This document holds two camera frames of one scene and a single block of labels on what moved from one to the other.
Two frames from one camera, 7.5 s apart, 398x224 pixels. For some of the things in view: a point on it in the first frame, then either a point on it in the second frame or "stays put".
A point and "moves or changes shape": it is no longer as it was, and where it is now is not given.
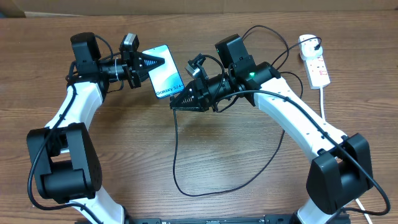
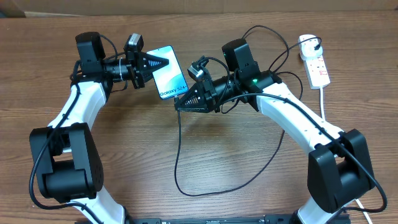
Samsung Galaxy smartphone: (165, 78) moves or changes shape
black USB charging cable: (268, 157) → (273, 70)
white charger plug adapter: (310, 46) stays put
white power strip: (318, 72) stays put
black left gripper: (134, 63) stays put
